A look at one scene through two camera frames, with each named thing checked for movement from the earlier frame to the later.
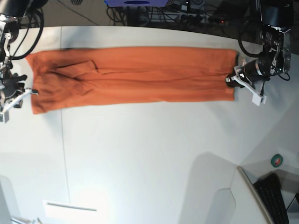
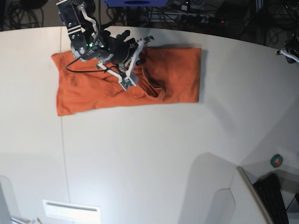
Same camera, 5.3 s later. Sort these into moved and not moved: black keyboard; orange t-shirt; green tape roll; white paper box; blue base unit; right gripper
Moved: right gripper; orange t-shirt
Not moved: white paper box; black keyboard; blue base unit; green tape roll
